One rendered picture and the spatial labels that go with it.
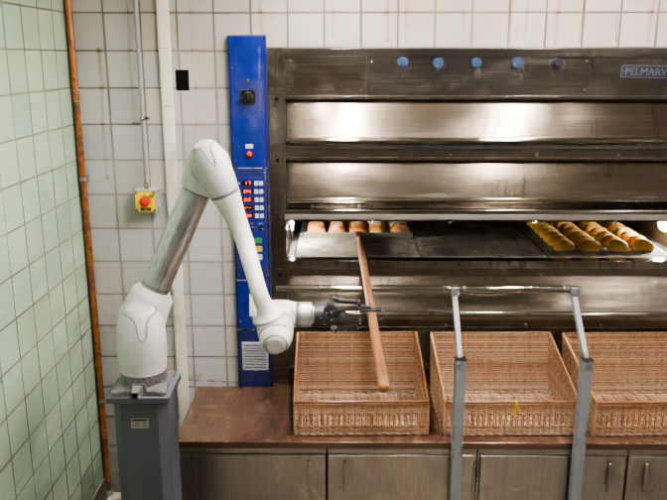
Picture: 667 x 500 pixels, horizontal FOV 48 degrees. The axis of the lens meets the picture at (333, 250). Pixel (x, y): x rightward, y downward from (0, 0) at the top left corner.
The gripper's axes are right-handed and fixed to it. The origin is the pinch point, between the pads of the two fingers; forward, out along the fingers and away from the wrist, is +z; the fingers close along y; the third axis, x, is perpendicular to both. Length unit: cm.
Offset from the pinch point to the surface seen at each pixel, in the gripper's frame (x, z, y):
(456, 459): -16, 35, 66
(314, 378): -68, -21, 54
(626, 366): -68, 121, 49
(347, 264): -77, -6, 3
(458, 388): -16, 35, 35
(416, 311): -74, 25, 24
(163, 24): -76, -83, -100
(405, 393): -64, 20, 60
